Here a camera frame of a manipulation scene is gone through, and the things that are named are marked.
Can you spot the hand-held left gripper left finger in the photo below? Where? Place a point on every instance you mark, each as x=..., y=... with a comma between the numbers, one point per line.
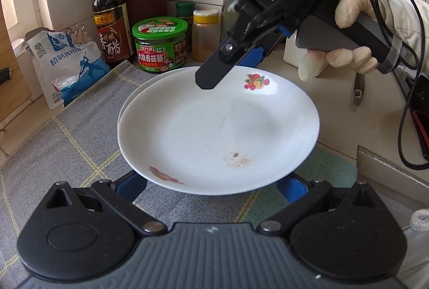
x=129, y=186

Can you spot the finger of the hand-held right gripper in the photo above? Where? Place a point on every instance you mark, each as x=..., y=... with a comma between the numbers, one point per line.
x=253, y=56
x=214, y=67

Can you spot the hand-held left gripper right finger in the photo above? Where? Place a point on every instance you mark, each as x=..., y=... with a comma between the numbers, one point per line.
x=293, y=190

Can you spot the white plate fruit print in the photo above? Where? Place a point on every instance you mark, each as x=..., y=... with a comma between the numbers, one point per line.
x=218, y=128
x=144, y=86

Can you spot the person's right forearm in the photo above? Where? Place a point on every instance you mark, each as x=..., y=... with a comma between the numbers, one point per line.
x=415, y=40

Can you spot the person's right hand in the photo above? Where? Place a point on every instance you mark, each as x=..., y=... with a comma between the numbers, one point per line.
x=355, y=4

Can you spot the yellow lid spice jar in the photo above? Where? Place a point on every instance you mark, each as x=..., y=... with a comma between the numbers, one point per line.
x=205, y=37

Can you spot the white plastic lidded box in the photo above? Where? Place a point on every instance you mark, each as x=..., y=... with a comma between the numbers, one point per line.
x=290, y=52

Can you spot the green lid sauce jar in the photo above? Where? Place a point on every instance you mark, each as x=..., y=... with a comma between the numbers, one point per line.
x=161, y=47

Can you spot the green cap spice jar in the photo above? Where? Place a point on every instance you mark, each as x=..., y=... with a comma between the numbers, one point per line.
x=185, y=12

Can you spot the grey blue checked towel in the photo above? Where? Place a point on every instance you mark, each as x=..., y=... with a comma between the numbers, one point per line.
x=67, y=141

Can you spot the dark vinegar bottle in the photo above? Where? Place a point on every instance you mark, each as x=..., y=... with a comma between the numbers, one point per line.
x=110, y=20

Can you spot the blue white salt bag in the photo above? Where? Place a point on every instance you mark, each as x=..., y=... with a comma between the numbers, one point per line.
x=73, y=74

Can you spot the white knit cuff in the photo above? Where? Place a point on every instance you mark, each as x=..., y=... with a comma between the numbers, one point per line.
x=420, y=220

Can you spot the bamboo cutting board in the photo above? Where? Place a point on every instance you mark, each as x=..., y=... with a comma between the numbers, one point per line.
x=13, y=74

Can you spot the white plastic bag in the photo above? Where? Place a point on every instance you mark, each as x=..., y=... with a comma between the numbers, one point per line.
x=37, y=37

